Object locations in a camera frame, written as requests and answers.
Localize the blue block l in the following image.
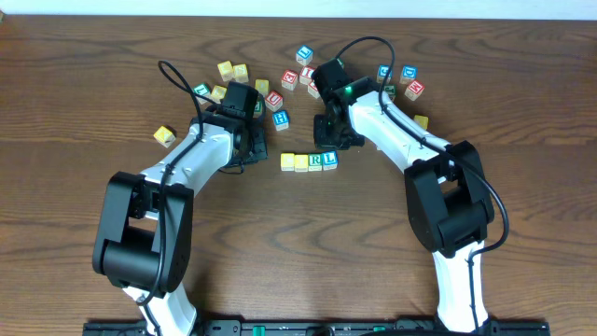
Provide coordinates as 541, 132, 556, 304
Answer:
296, 45, 313, 66
322, 151, 339, 171

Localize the green block R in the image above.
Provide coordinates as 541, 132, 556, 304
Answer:
308, 153, 323, 172

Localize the yellow block C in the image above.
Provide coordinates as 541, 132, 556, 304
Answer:
280, 153, 295, 172

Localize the yellow block O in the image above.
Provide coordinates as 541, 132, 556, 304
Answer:
294, 154, 309, 173

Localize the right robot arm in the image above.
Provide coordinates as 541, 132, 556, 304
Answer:
312, 60, 494, 332

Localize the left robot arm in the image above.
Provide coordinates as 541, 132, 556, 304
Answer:
84, 82, 267, 335

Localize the green block Z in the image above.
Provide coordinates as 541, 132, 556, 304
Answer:
253, 100, 263, 119

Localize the blue block H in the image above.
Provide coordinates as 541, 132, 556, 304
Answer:
272, 110, 290, 132

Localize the red block I lower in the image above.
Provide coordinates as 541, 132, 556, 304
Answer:
308, 80, 320, 99

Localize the red block i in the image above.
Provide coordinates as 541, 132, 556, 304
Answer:
299, 65, 314, 85
308, 80, 320, 99

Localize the red block U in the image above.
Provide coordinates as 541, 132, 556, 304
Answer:
265, 91, 284, 112

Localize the yellow block centre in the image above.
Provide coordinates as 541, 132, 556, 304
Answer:
255, 78, 270, 97

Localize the yellow block beside green L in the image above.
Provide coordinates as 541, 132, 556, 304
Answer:
211, 85, 228, 104

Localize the red block I upper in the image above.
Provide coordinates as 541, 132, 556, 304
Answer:
299, 65, 314, 85

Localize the red block E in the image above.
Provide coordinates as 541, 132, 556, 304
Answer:
281, 70, 299, 91

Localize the yellow block S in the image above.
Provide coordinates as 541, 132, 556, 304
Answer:
233, 63, 249, 83

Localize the green block J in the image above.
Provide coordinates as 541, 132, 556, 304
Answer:
383, 84, 397, 101

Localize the yellow block upper left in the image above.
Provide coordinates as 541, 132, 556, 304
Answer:
217, 61, 234, 81

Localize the blue block 5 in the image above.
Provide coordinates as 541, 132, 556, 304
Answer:
376, 64, 393, 84

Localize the blue block top L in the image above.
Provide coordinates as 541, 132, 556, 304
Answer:
296, 45, 313, 66

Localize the yellow block far left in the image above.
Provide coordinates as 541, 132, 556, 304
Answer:
153, 125, 176, 148

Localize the yellow block K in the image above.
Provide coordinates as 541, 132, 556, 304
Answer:
413, 115, 429, 130

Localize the red block M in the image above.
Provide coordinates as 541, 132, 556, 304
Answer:
405, 80, 425, 101

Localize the blue block D right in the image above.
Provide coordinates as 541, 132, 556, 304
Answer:
399, 65, 418, 84

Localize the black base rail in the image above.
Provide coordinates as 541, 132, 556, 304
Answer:
82, 316, 551, 336

